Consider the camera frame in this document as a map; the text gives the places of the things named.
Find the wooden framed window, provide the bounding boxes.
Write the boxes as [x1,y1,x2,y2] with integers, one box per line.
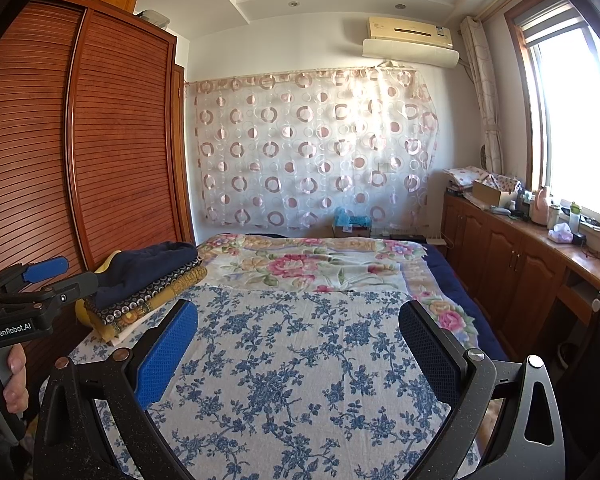
[505,0,600,221]

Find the sheer circle-patterned curtain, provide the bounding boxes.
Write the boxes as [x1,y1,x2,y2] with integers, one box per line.
[190,67,440,228]

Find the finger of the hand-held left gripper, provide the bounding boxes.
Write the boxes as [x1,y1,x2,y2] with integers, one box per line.
[22,256,70,285]
[45,271,101,306]

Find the navy printed t-shirt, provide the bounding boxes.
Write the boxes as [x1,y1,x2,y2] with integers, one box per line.
[97,241,203,303]

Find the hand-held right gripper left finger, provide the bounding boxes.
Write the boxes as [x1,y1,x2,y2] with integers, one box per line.
[32,299,199,480]

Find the white box on wardrobe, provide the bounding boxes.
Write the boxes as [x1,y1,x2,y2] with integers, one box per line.
[137,9,171,28]

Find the patterned window curtain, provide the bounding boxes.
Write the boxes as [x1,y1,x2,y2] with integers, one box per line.
[459,16,503,173]

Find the person's left hand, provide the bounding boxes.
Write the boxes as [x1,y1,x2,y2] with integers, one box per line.
[0,345,29,416]

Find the floral cloth bundle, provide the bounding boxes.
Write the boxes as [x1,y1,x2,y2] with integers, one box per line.
[444,166,523,193]

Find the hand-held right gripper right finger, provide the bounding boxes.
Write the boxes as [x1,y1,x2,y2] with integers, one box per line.
[398,300,567,480]

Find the pink bottle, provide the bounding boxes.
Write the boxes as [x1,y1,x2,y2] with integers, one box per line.
[530,185,552,224]

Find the cream wall air conditioner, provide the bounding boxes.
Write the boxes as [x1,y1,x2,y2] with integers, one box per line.
[362,16,458,68]

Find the dark chair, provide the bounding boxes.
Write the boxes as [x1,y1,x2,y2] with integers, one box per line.
[555,290,600,411]

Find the long wooden cabinet counter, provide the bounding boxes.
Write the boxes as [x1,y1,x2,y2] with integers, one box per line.
[440,192,600,361]

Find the navy bed sheet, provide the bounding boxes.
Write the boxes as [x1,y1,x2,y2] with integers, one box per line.
[425,242,556,376]

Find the wooden slatted wardrobe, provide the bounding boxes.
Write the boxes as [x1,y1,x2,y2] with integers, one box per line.
[0,0,197,391]

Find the teal tissue box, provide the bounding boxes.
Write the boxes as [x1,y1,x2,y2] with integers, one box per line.
[334,207,372,228]

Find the open cardboard box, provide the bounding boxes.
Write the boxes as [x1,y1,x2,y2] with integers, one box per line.
[472,180,518,208]

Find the dark patterned folded cloth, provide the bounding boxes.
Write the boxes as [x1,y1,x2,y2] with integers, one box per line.
[82,259,206,323]

